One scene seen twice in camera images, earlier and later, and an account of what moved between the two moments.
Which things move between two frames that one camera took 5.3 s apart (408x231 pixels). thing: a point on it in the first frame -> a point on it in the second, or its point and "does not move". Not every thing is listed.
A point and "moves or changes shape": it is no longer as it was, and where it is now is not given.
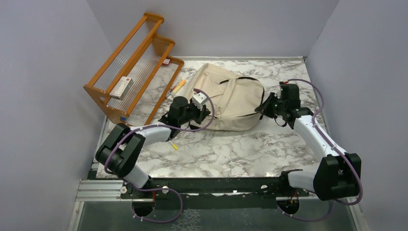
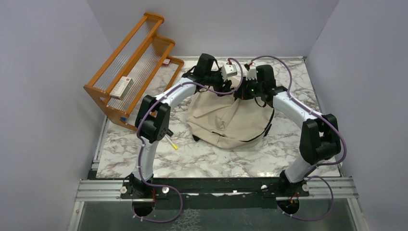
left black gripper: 201,114 -> 225,87
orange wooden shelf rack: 133,83 does not move
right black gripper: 265,108 -> 241,94
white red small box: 122,87 does not move
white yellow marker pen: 173,145 does not move
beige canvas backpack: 235,99 moves or changes shape
